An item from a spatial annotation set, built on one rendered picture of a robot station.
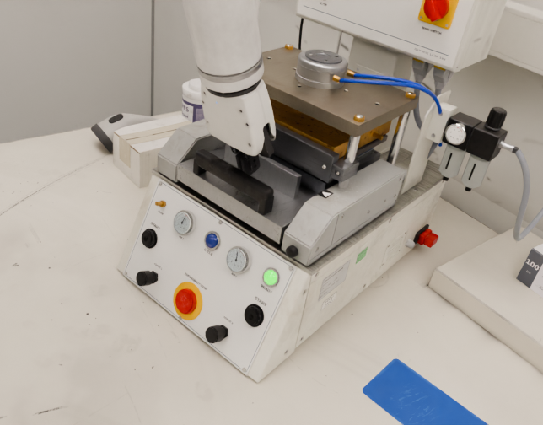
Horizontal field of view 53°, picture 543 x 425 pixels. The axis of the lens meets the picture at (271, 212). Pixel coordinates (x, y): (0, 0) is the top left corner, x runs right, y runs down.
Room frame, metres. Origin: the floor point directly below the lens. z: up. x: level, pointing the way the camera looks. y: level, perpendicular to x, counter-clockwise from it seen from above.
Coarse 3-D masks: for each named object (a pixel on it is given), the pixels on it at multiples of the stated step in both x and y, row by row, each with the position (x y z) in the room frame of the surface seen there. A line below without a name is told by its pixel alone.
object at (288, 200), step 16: (192, 160) 0.77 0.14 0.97; (224, 160) 0.78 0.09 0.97; (272, 160) 0.74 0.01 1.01; (192, 176) 0.73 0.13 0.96; (208, 176) 0.73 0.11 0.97; (256, 176) 0.74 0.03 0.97; (272, 176) 0.73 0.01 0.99; (288, 176) 0.71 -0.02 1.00; (208, 192) 0.71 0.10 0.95; (224, 192) 0.69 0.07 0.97; (240, 192) 0.70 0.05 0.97; (288, 192) 0.71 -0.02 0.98; (304, 192) 0.72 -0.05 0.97; (224, 208) 0.69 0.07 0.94; (240, 208) 0.67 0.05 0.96; (256, 208) 0.66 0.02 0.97; (272, 208) 0.67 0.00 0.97; (288, 208) 0.67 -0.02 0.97; (256, 224) 0.65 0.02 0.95; (272, 224) 0.63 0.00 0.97; (288, 224) 0.64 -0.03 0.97
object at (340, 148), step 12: (276, 108) 0.82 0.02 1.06; (288, 108) 0.83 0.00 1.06; (276, 120) 0.78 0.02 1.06; (288, 120) 0.79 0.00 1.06; (300, 120) 0.79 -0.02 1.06; (312, 120) 0.80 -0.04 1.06; (300, 132) 0.75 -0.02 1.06; (312, 132) 0.75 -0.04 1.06; (324, 132) 0.76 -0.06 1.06; (336, 132) 0.77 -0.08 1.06; (372, 132) 0.80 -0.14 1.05; (384, 132) 0.84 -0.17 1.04; (324, 144) 0.73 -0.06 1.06; (336, 144) 0.73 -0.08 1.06; (360, 144) 0.78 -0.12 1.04; (372, 144) 0.81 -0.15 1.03
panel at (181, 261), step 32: (160, 192) 0.76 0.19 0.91; (160, 224) 0.72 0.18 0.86; (224, 224) 0.68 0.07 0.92; (160, 256) 0.69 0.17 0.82; (192, 256) 0.67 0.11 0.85; (224, 256) 0.65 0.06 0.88; (256, 256) 0.63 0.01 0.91; (160, 288) 0.66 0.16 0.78; (192, 288) 0.64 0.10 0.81; (224, 288) 0.62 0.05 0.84; (256, 288) 0.60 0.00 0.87; (192, 320) 0.61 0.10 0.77; (224, 320) 0.59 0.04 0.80; (224, 352) 0.56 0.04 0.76; (256, 352) 0.55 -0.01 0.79
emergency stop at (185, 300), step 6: (186, 288) 0.64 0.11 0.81; (180, 294) 0.63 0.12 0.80; (186, 294) 0.63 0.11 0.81; (192, 294) 0.63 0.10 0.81; (180, 300) 0.63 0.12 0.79; (186, 300) 0.62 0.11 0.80; (192, 300) 0.62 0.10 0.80; (180, 306) 0.62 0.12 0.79; (186, 306) 0.62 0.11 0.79; (192, 306) 0.62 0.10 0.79; (180, 312) 0.62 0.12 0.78; (186, 312) 0.62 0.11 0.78
